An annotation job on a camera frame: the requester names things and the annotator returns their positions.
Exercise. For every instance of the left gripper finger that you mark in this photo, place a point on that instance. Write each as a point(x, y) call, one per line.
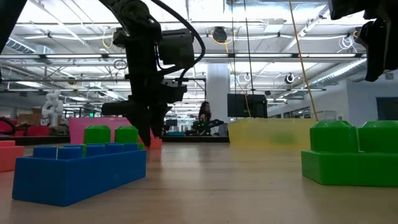
point(142, 127)
point(159, 119)

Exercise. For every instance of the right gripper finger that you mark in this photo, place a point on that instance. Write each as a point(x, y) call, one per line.
point(375, 65)

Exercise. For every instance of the small orange toy block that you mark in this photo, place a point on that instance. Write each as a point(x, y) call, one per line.
point(156, 143)

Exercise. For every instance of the blue toy block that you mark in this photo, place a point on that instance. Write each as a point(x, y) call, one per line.
point(77, 177)

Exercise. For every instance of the green toy block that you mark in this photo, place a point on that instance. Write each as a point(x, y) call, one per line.
point(342, 168)
point(97, 135)

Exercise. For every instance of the large orange toy block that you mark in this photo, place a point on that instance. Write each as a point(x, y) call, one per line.
point(11, 158)

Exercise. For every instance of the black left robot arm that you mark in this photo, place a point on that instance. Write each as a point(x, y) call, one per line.
point(136, 18)

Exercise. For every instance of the person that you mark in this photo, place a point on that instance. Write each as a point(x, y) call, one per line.
point(204, 113)

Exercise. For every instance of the pink plastic tray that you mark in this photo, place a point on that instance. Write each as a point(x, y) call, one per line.
point(77, 130)

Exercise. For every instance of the white building column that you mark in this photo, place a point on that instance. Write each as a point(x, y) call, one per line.
point(217, 90)

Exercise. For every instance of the black hanging display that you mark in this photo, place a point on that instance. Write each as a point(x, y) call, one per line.
point(247, 105)

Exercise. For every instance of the white robot figure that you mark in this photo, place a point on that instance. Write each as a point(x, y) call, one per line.
point(52, 107)

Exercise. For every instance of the yellow plastic tray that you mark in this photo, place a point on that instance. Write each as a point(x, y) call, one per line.
point(255, 133)

